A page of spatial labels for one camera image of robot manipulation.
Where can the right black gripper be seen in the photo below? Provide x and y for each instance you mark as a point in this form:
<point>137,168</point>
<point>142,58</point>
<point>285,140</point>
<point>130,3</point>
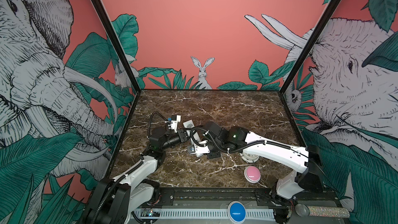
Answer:
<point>213,156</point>

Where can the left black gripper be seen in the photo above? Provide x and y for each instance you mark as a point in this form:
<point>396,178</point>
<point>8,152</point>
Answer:
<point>181,136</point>

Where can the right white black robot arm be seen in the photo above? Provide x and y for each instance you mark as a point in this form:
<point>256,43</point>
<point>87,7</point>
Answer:
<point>305,162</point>

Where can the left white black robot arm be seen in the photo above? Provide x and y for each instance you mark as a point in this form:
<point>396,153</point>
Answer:
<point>114,200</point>

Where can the white round alarm clock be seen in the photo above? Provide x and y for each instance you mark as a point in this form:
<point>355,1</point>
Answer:
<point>249,158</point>

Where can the pink round push button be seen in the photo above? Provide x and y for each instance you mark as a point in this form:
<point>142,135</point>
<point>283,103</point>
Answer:
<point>252,174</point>

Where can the blue round push button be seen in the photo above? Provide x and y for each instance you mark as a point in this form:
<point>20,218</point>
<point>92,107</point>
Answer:
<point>236,212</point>

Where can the small green circuit board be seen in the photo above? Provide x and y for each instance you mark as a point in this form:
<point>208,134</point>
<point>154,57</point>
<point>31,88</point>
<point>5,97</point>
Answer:
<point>151,213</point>

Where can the glittery silver microphone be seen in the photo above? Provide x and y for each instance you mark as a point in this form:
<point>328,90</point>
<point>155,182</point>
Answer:
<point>321,211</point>

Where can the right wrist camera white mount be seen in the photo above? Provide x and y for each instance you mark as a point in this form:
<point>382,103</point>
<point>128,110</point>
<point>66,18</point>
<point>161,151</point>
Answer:
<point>199,151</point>

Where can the black front mounting rail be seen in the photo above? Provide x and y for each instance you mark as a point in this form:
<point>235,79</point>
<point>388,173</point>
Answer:
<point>260,196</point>

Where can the white slotted cable duct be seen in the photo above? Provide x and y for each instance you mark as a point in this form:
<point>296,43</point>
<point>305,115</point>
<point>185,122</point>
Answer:
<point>200,213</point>

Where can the right black frame post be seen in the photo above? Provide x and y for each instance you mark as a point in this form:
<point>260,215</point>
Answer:
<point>318,29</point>

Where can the black frame post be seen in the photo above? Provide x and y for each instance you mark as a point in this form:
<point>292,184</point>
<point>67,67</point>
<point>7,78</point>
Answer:
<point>111,33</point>
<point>318,29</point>

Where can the left black frame post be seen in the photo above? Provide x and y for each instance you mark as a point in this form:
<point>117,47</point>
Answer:
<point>111,33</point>

